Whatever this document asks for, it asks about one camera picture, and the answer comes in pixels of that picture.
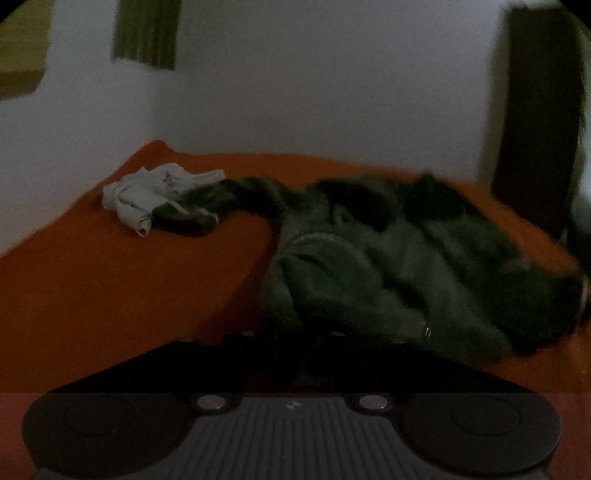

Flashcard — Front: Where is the green striped curtain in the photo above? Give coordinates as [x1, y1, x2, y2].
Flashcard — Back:
[112, 0, 182, 71]

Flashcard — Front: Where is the dark green fleece jacket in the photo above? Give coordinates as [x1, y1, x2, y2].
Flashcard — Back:
[152, 172, 585, 365]

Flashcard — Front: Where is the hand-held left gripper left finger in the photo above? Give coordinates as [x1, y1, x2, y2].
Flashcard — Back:
[44, 330, 297, 412]

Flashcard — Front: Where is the dark wooden wardrobe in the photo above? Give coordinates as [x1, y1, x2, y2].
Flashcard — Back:
[492, 4, 588, 238]

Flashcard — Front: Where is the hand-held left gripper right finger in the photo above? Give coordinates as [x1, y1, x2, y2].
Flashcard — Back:
[295, 330, 543, 412]

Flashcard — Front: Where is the orange bed blanket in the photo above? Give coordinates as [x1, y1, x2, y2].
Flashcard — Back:
[0, 140, 591, 478]

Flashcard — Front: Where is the white crumpled garment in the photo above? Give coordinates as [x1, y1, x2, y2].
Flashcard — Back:
[102, 162, 227, 238]

